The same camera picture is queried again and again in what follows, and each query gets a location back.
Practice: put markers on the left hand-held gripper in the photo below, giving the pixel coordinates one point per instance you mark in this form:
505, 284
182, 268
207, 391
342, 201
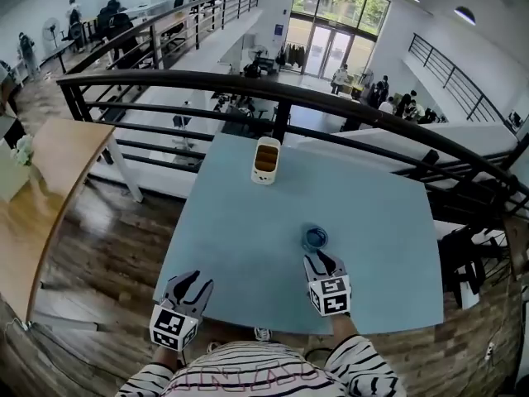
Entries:
171, 325

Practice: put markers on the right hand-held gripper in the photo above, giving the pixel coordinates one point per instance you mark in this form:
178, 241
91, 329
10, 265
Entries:
330, 296

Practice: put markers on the small blue glass cup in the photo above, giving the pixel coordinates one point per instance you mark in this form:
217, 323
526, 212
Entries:
315, 238

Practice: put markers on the person's left forearm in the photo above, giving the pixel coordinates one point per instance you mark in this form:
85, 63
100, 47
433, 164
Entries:
165, 356

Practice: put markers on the person's right forearm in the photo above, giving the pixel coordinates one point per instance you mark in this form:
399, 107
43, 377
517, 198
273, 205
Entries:
344, 327

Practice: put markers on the person's sneaker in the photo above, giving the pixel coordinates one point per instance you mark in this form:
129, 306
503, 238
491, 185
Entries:
263, 334

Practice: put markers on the black and white striped shirt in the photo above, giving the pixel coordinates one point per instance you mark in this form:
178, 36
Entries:
252, 372

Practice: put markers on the white organizer box orange inside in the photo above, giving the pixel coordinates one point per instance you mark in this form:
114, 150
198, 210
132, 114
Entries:
265, 161

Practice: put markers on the black garment on chair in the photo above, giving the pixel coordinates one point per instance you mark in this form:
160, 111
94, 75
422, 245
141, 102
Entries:
450, 246

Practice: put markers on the wooden desk with white legs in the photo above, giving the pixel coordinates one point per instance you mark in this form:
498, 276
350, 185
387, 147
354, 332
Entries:
49, 188

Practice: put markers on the black curved metal railing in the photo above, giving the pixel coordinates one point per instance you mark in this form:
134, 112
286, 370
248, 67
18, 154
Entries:
248, 85

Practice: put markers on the white cardboard box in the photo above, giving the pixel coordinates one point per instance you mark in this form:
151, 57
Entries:
12, 180

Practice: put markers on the clothes rack with dark coats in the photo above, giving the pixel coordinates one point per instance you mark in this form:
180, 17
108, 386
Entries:
294, 54

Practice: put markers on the glass entrance door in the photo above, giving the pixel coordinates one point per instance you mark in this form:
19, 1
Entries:
330, 52

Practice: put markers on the white flower bouquet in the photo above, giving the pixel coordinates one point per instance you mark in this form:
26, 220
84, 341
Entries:
22, 149

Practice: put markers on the black floor fan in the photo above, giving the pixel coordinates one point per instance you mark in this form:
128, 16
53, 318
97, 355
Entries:
258, 52

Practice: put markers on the large window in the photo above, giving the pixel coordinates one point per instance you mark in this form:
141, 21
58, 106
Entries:
339, 2

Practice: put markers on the black mezzanine railing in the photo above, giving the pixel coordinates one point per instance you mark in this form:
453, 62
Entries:
198, 8

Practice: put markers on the white standing fan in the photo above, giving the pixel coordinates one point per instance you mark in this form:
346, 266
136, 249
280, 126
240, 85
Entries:
51, 31

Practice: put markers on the black wall-side railing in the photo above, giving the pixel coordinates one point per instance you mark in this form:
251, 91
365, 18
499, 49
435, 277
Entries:
454, 70

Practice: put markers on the blue wall sign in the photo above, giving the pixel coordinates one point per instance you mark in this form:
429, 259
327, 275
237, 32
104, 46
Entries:
279, 30

